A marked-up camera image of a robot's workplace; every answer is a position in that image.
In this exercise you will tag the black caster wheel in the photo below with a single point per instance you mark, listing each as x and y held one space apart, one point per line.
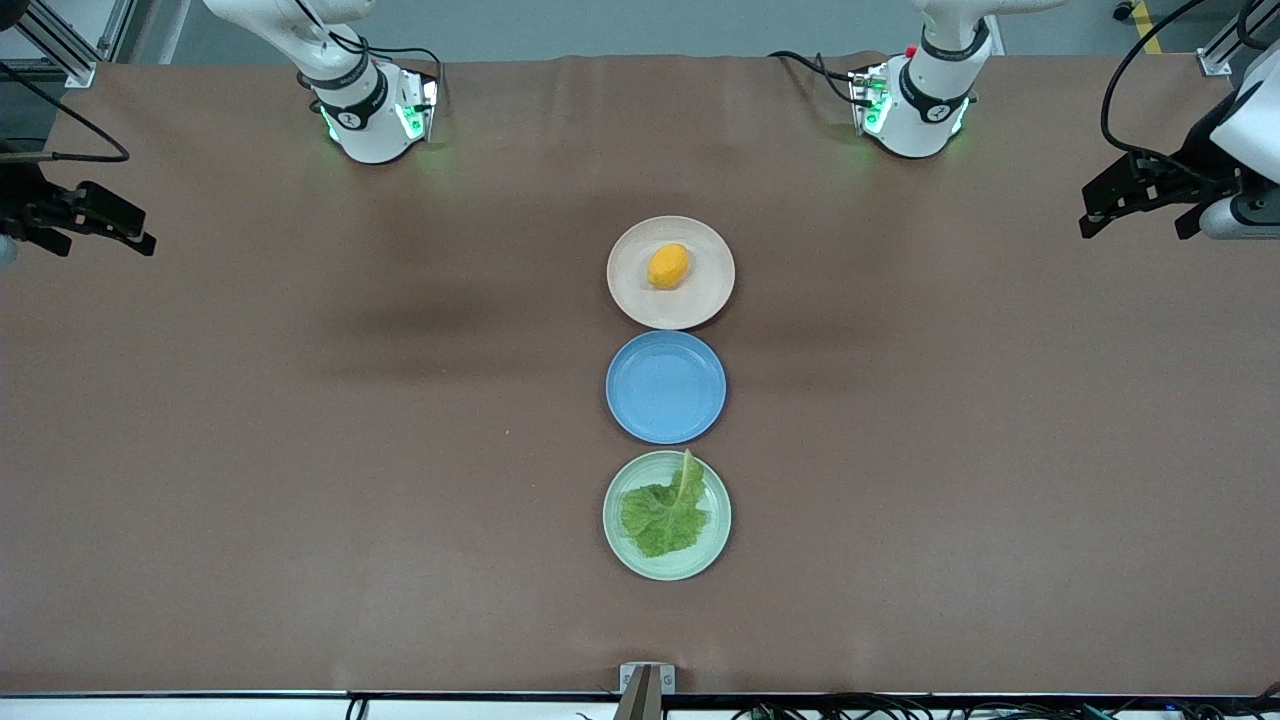
1124 10

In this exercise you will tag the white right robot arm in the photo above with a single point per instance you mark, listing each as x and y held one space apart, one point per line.
365 130

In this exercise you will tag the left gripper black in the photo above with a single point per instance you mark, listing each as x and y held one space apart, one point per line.
1190 172

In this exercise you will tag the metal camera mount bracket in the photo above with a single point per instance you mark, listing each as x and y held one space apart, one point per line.
646 685

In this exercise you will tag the blue round plate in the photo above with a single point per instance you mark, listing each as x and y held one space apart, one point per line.
666 388

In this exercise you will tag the green lettuce leaf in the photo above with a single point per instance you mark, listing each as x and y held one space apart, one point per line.
665 520

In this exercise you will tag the yellow lemon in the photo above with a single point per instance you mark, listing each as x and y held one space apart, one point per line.
668 266

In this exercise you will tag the brown table cover sheet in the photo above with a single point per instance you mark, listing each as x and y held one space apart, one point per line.
300 500

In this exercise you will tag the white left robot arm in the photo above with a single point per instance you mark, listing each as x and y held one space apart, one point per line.
925 120

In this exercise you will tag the beige round plate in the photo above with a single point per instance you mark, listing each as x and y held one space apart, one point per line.
690 300

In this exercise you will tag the aluminium frame profile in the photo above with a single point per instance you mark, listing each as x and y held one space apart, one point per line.
70 45
1225 45

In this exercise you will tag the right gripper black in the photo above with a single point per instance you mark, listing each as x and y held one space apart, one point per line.
22 203

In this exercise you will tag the light green round plate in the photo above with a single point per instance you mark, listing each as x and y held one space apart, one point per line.
630 480

